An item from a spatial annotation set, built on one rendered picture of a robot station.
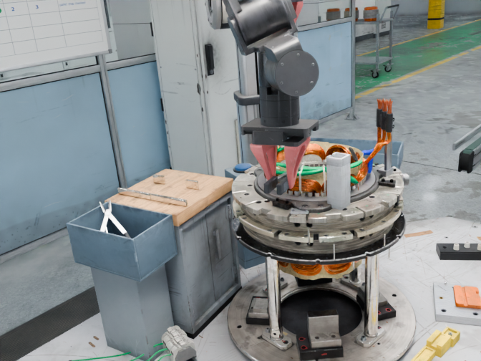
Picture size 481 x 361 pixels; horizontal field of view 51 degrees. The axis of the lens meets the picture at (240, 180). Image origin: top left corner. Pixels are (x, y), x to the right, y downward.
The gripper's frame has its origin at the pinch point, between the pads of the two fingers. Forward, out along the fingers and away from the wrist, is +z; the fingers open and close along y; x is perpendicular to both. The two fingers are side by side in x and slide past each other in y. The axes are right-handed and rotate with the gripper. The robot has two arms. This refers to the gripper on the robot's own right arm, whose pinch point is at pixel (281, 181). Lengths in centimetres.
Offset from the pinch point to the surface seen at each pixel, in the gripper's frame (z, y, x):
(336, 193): 4.0, 6.6, 7.7
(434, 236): 35, 20, 65
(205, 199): 9.9, -21.3, 13.9
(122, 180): 74, -179, 189
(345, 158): -1.9, 7.9, 8.2
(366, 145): 8, 3, 56
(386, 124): -5.1, 12.4, 20.4
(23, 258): 109, -215, 130
